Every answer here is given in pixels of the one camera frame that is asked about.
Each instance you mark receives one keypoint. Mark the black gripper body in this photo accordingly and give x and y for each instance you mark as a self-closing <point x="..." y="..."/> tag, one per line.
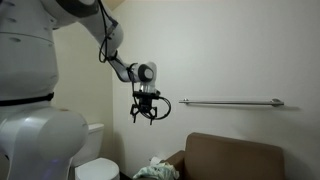
<point x="145" y="105"/>

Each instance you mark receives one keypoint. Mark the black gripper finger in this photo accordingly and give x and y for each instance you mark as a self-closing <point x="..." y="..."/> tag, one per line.
<point x="153" y="116"/>
<point x="134" y="113"/>

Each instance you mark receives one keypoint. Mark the blue green striped towel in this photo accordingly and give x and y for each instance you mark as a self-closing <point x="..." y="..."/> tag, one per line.
<point x="156" y="171"/>

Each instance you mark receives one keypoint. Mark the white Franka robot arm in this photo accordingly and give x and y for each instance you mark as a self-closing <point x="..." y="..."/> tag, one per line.
<point x="30" y="66"/>

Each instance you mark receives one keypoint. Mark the white toilet paper roll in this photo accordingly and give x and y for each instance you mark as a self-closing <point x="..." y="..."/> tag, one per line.
<point x="155" y="161"/>

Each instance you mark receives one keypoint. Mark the chrome towel bar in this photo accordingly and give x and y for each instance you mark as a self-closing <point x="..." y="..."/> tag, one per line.
<point x="230" y="102"/>

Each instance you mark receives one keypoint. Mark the brown cardboard box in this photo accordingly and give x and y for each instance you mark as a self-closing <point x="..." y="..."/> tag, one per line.
<point x="230" y="156"/>

